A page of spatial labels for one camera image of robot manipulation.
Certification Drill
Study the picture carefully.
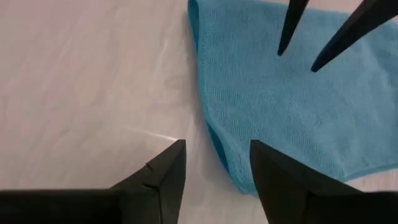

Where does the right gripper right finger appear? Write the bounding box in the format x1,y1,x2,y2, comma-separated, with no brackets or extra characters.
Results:
250,139,398,224

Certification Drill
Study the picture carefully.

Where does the blue microfibre towel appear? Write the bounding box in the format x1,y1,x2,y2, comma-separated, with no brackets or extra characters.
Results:
187,0,398,197

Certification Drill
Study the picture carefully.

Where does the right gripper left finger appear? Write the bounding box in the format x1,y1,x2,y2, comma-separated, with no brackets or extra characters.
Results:
0,139,187,224

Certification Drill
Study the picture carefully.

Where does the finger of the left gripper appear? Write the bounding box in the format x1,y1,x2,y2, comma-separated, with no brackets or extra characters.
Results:
311,0,398,73
277,0,310,57

